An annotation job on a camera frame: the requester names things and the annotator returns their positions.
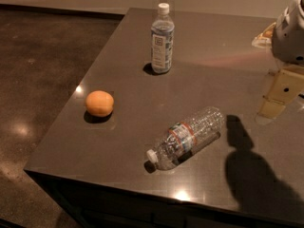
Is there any dark table cabinet base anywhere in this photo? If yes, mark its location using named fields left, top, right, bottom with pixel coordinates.
left=26, top=170, right=304, bottom=228

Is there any orange fruit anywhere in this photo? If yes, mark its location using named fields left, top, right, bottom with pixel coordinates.
left=85, top=90, right=114, bottom=117

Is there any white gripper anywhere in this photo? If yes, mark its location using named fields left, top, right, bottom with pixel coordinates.
left=252, top=0, right=304, bottom=125

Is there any clear crinkled water bottle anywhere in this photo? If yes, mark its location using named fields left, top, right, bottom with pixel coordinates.
left=146, top=106, right=225, bottom=171

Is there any upright labelled water bottle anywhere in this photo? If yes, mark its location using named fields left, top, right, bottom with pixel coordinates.
left=151, top=3, right=175, bottom=74

